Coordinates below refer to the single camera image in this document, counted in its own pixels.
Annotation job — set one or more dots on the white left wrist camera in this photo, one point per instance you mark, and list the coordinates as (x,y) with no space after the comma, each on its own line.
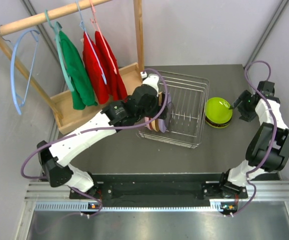
(151,80)

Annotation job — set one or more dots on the green shirt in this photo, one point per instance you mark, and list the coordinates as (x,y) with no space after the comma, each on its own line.
(83,94)

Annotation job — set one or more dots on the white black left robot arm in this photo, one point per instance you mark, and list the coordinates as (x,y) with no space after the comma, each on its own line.
(56,159)

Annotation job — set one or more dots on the purple plastic plate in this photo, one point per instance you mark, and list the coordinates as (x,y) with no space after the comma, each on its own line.
(162,125)

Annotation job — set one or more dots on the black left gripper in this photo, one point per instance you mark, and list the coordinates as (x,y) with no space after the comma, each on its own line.
(157,107)

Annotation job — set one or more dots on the metal wire dish rack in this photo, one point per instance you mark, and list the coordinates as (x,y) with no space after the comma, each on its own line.
(189,95)

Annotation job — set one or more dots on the red shirt right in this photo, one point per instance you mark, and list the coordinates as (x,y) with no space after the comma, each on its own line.
(115,86)

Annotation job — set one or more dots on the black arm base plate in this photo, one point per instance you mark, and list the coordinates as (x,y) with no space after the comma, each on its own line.
(194,190)

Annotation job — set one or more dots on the pink hanger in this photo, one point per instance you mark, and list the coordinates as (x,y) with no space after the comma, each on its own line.
(96,27)

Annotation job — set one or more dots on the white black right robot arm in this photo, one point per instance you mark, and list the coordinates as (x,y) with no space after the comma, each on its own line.
(268,151)

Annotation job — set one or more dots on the pink plastic plate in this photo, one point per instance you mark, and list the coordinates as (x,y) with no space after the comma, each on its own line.
(148,124)

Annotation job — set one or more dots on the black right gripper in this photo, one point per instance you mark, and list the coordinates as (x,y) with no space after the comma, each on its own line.
(245,96)

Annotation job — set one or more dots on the yellow plastic plate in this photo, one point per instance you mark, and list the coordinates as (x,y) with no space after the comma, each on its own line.
(155,123)

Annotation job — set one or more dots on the teal hanger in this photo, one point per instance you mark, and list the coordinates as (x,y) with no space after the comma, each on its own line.
(56,29)

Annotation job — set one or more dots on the red shirt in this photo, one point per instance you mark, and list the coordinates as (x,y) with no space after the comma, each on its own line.
(115,86)
(97,84)

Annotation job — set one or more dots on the red shirt left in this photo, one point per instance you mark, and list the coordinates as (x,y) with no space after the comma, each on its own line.
(97,84)

